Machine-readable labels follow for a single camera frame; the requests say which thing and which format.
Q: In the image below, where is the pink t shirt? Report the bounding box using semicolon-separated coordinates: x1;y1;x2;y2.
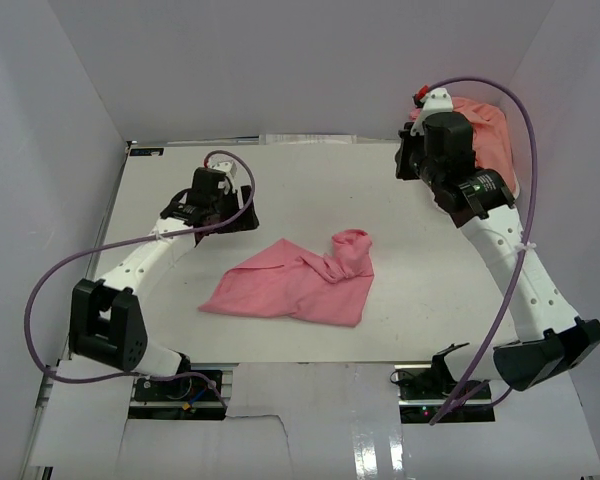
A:
198;229;374;328

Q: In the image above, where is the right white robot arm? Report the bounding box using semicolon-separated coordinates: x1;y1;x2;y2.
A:
395;112;600;391

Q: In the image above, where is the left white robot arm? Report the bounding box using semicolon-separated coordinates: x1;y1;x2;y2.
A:
69;159;259;399

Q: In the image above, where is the salmon orange t shirt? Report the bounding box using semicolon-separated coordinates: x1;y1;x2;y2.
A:
408;95;515;197

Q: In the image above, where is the white plastic basket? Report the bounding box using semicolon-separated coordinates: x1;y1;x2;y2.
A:
505;173;521;200

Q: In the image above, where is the black label sticker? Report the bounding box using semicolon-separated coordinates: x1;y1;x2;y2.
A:
129;147;164;157

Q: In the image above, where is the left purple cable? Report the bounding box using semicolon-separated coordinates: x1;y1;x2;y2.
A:
24;150;255;409

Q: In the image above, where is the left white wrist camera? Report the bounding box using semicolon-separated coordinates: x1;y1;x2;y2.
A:
204;157;237;177

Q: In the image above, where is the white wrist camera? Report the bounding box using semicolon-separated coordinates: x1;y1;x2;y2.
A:
204;157;237;177
414;86;453;114

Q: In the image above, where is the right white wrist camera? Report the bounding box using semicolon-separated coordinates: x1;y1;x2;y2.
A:
414;86;453;114

